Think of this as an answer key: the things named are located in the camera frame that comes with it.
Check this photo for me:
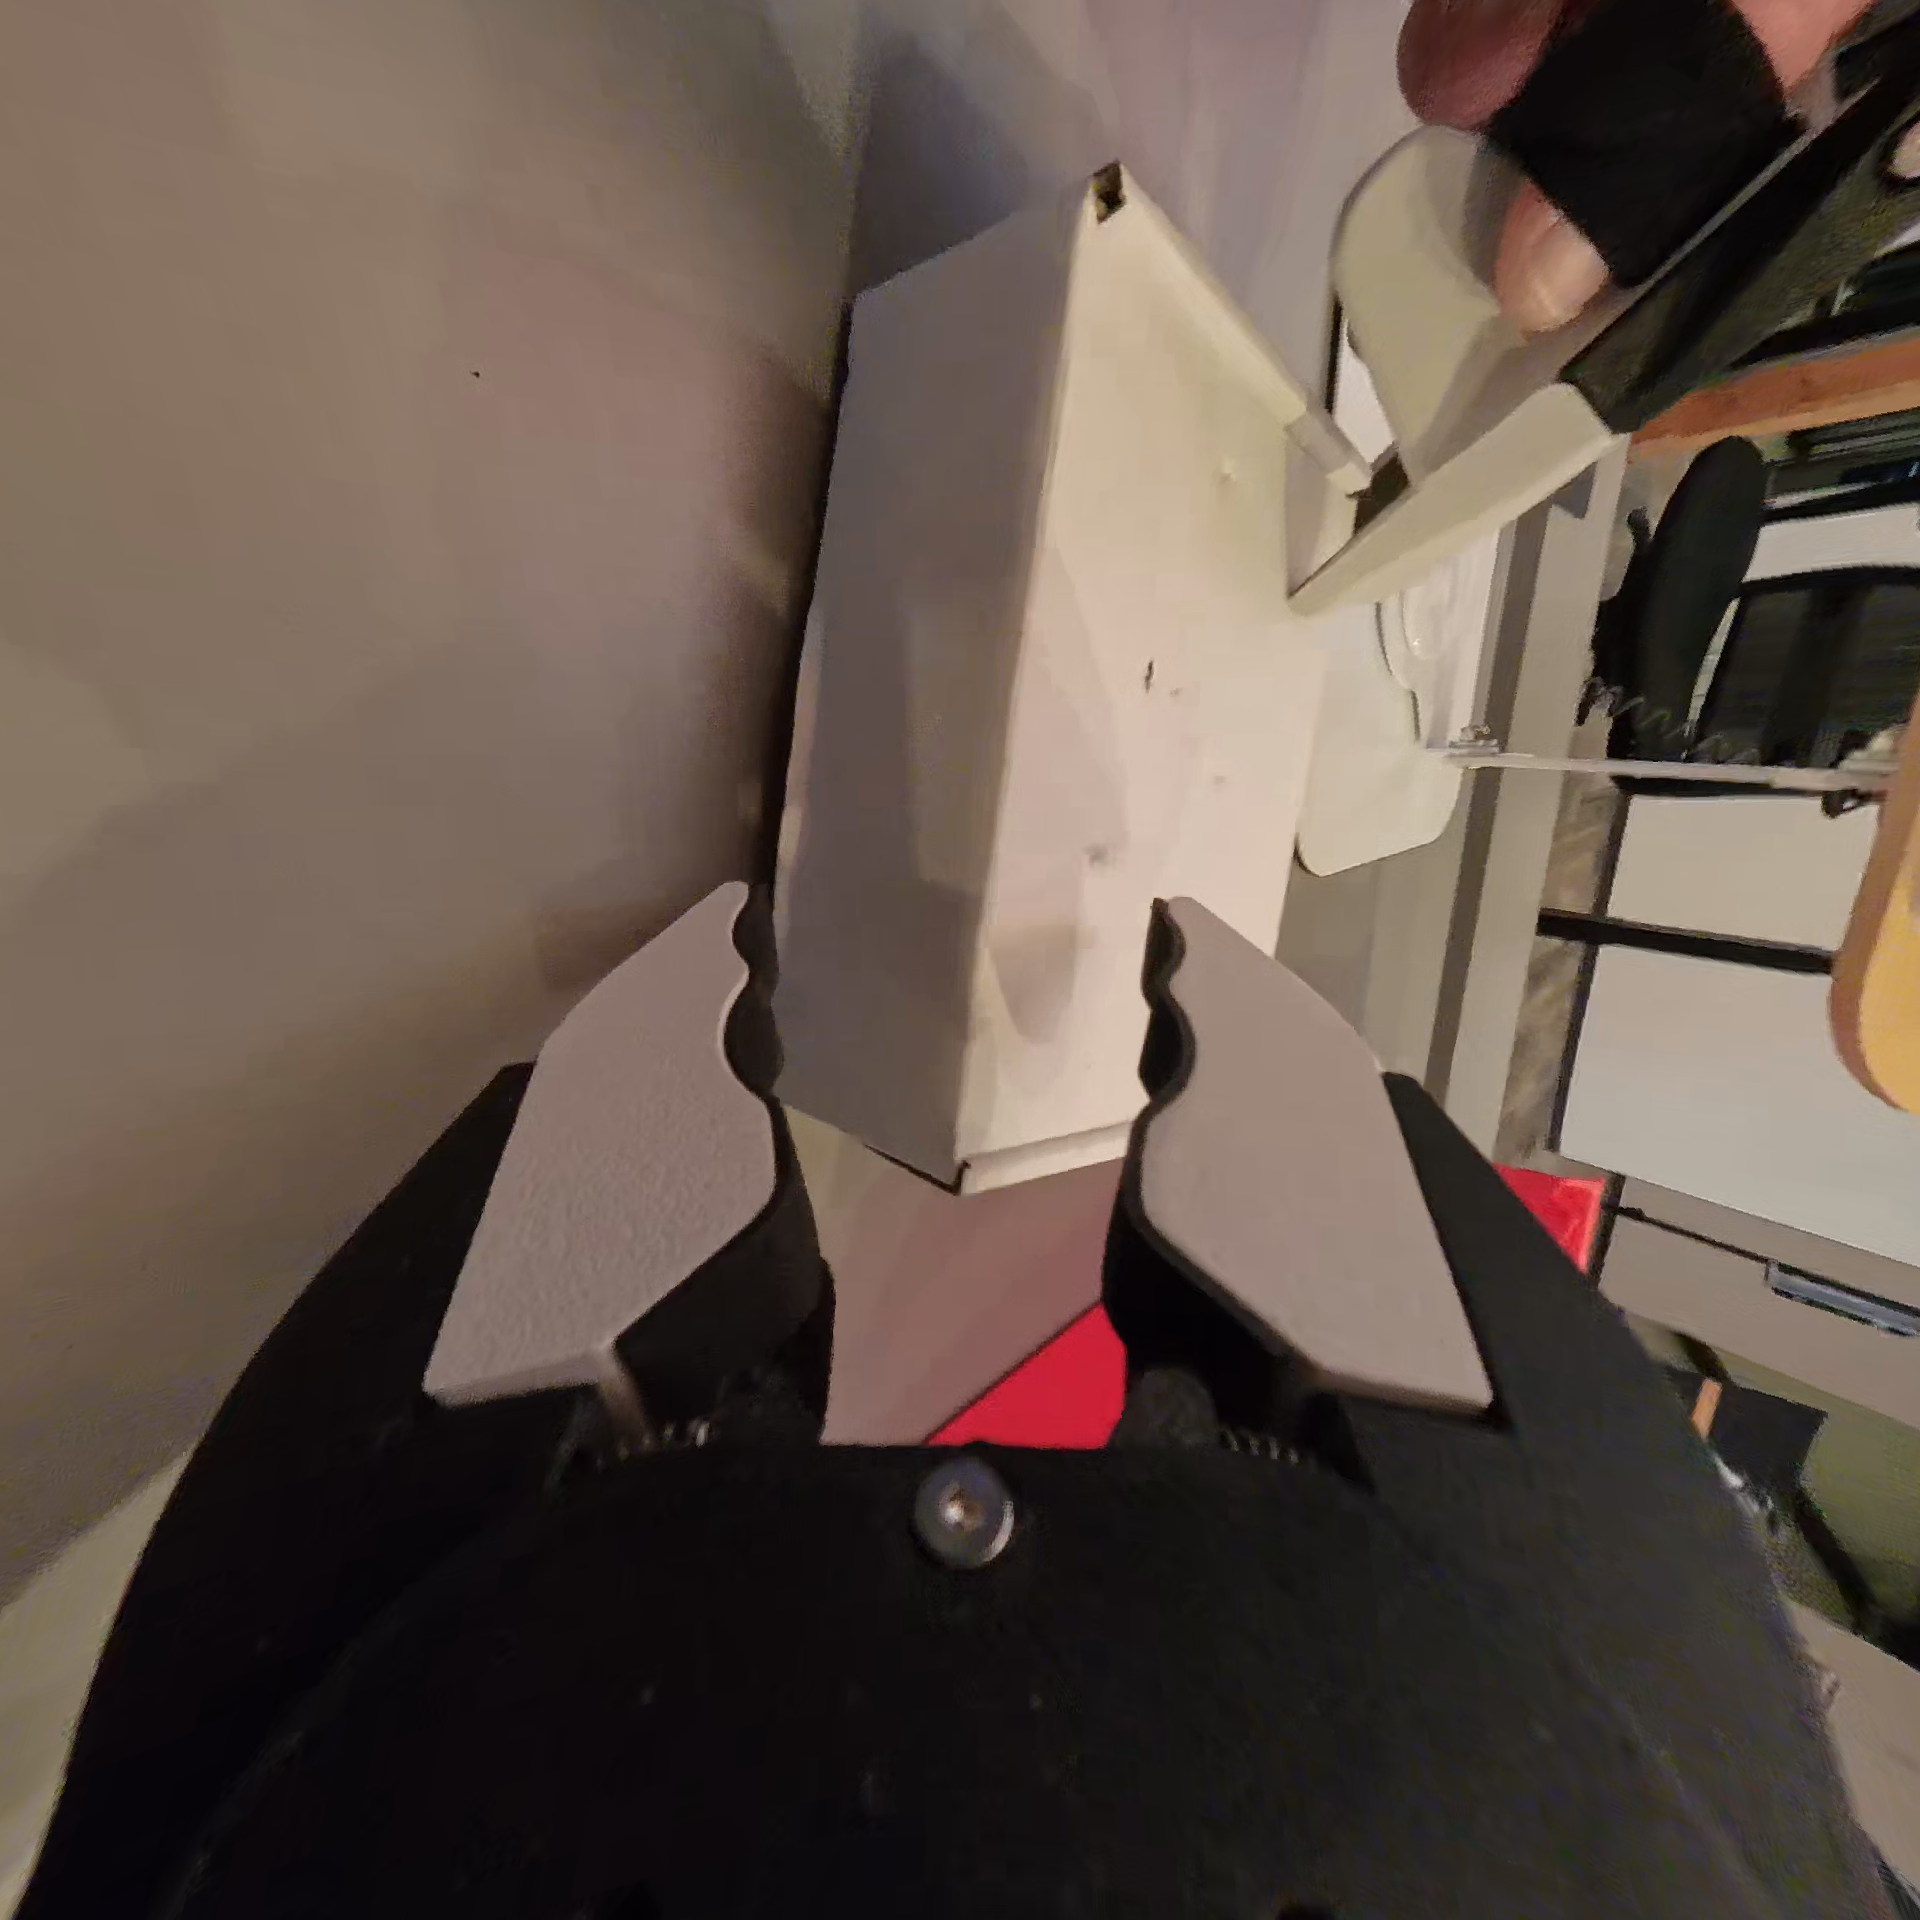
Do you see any clear acrylic rod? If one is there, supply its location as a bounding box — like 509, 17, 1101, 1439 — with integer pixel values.
1445, 724, 1894, 799

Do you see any white cabinet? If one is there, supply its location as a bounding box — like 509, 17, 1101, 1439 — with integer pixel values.
1545, 780, 1920, 1262

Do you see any white cardboard box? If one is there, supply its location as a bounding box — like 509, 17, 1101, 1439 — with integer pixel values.
773, 163, 1373, 1448

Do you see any brown wooden desk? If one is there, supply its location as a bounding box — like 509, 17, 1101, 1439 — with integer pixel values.
1631, 333, 1920, 460

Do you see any red plastic bin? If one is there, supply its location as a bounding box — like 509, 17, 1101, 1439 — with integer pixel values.
931, 1160, 1617, 1448

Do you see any clear dome on white base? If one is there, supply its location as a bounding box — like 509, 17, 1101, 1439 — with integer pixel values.
1296, 525, 1503, 880

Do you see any instruction sheet on wooden board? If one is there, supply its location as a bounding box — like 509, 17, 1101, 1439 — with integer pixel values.
1830, 780, 1920, 1115

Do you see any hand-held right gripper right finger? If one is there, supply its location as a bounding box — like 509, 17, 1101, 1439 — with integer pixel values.
1105, 895, 1496, 1420

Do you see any person's left hand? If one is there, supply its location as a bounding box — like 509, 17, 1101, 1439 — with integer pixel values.
1395, 0, 1617, 332

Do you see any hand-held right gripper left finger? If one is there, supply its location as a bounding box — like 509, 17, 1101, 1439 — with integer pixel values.
423, 883, 798, 1448

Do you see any black office chair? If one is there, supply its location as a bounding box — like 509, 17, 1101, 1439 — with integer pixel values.
1587, 435, 1920, 774

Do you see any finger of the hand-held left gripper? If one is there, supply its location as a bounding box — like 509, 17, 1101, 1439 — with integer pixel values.
1287, 381, 1637, 616

